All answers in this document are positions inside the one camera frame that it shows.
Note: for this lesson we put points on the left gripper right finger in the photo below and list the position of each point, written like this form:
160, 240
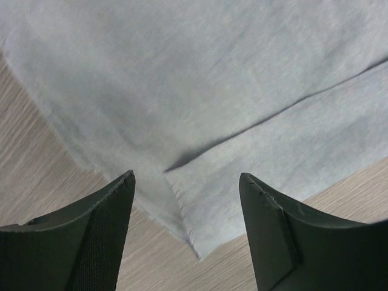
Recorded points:
296, 247

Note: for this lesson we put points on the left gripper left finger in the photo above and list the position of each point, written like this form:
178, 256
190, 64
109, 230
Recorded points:
77, 247

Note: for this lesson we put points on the grey long sleeve shirt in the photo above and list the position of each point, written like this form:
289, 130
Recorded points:
191, 94

